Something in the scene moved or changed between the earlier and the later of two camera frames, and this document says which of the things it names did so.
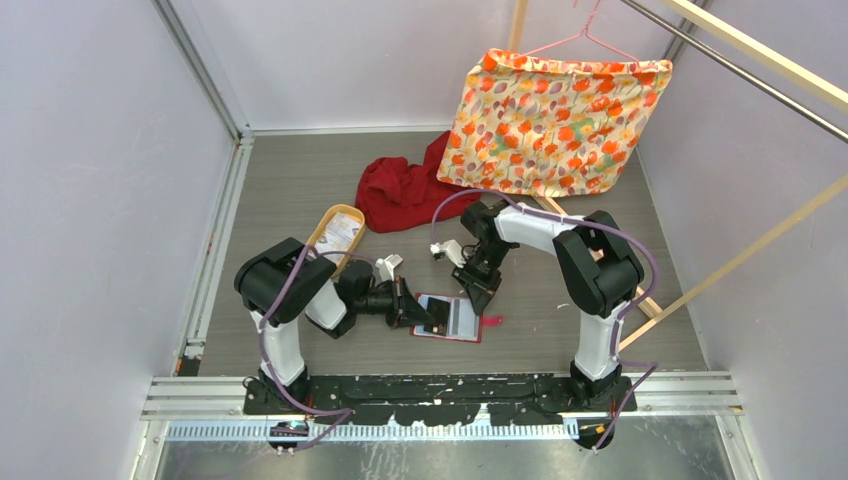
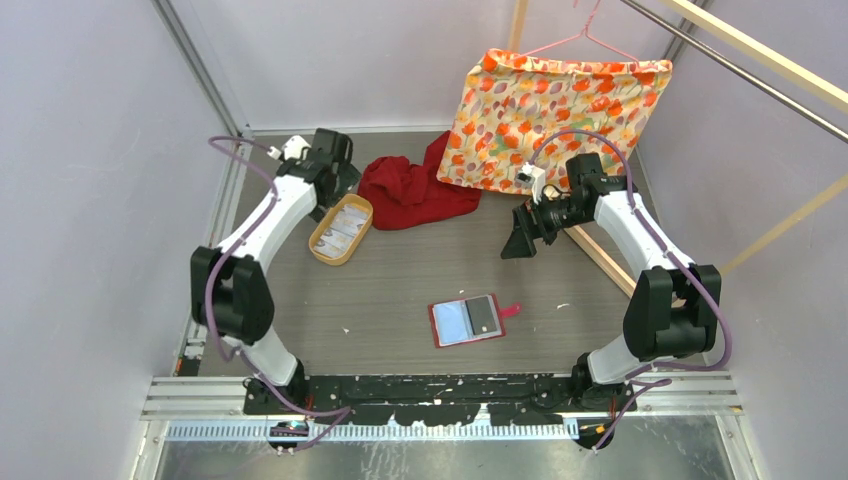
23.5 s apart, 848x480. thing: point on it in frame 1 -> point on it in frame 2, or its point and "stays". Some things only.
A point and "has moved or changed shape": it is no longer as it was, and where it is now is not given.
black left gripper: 400,293 -> 347,179
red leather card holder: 465,322 has moved or changed shape
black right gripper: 480,290 -> 520,243
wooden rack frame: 804,74 stays
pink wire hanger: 585,31 stays
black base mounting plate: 439,400 stays
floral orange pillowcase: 551,127 stays
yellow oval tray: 340,228 has moved or changed shape
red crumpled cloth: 392,194 stays
